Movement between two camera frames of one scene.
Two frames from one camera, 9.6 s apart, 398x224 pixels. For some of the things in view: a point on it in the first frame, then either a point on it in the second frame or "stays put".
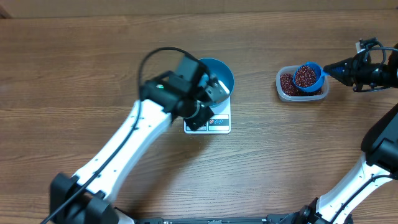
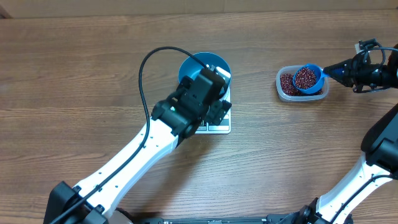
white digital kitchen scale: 220,122 stays put
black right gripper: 352,76 stays put
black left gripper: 204,115 → 217,111
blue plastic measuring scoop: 309,77 stays put
